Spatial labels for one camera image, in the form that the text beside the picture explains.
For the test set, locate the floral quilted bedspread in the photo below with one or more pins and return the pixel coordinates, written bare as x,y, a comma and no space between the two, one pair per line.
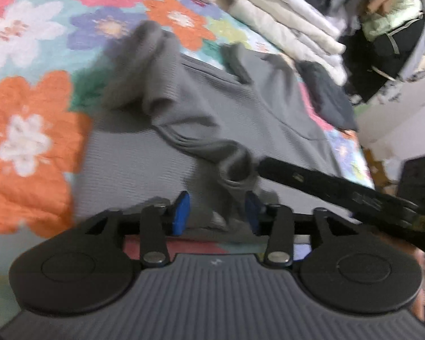
35,78

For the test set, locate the pile of white clothes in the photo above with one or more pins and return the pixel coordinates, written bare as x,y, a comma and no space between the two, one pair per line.
279,14

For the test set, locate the grey t-shirt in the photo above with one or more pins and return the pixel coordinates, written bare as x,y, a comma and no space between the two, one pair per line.
205,131

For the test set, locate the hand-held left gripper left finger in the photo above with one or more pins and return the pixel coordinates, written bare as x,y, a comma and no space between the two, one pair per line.
180,213

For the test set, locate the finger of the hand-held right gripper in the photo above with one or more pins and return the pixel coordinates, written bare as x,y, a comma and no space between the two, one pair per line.
326,184

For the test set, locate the black hanging clothes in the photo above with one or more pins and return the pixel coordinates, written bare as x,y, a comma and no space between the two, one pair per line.
382,63

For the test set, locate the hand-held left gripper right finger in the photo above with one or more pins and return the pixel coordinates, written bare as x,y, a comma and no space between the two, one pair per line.
253,216

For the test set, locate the light green garment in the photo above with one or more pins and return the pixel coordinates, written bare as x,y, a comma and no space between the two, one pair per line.
393,16

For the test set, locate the dark grey garment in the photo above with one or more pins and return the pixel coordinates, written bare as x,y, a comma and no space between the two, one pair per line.
327,92

